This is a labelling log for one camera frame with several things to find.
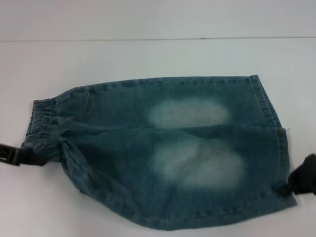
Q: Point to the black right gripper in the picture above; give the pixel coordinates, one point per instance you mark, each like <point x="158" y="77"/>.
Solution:
<point x="304" y="175"/>

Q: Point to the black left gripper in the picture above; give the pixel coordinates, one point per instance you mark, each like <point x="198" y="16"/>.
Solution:
<point x="8" y="154"/>

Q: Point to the blue denim shorts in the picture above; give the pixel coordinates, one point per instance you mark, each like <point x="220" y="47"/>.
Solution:
<point x="138" y="153"/>

